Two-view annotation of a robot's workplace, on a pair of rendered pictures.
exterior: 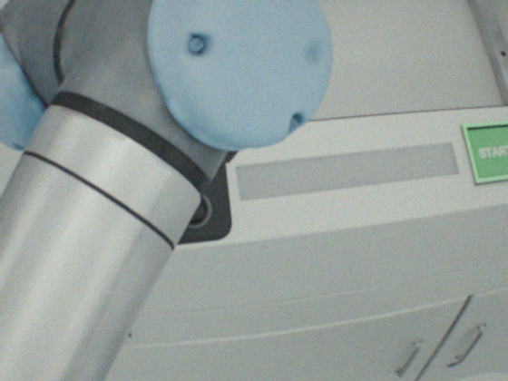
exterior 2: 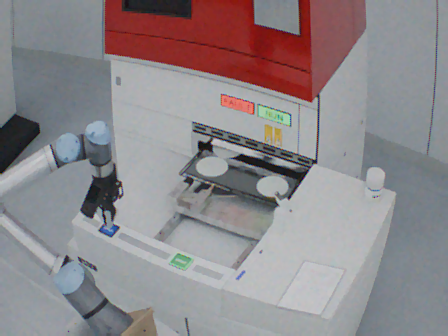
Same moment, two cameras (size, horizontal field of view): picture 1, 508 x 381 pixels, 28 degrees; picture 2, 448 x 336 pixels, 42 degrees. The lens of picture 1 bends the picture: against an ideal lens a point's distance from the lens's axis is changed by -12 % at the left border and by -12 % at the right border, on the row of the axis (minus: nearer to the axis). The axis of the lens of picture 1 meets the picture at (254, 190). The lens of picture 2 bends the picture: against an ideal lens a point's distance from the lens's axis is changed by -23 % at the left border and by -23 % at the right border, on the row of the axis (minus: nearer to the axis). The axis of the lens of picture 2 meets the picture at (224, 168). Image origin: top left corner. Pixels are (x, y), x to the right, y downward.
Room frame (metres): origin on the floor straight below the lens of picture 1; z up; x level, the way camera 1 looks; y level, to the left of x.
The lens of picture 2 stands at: (-0.59, -1.22, 2.43)
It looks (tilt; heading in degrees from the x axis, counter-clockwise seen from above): 39 degrees down; 40
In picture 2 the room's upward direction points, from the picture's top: 1 degrees counter-clockwise
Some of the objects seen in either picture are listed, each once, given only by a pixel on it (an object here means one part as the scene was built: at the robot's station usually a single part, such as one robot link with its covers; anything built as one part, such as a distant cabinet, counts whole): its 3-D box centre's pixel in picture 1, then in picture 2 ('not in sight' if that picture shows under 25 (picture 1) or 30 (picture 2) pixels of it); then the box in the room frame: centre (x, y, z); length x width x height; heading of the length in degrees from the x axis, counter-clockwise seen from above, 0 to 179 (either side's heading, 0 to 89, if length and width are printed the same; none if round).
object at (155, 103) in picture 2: not in sight; (204, 112); (0.95, 0.16, 1.02); 0.82 x 0.03 x 0.40; 101
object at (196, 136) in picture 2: not in sight; (250, 160); (0.97, -0.02, 0.89); 0.44 x 0.02 x 0.10; 101
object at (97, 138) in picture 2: not in sight; (97, 142); (0.38, 0.06, 1.28); 0.09 x 0.08 x 0.11; 145
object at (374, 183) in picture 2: not in sight; (374, 184); (1.01, -0.51, 1.01); 0.07 x 0.07 x 0.10
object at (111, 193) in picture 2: not in sight; (105, 185); (0.39, 0.06, 1.12); 0.09 x 0.08 x 0.12; 11
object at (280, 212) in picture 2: not in sight; (282, 211); (0.71, -0.34, 1.03); 0.06 x 0.04 x 0.13; 11
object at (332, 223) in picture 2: not in sight; (321, 254); (0.75, -0.47, 0.89); 0.62 x 0.35 x 0.14; 11
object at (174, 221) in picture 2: not in sight; (181, 212); (0.68, 0.03, 0.84); 0.50 x 0.02 x 0.03; 11
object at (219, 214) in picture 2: not in sight; (223, 215); (0.73, -0.10, 0.87); 0.36 x 0.08 x 0.03; 101
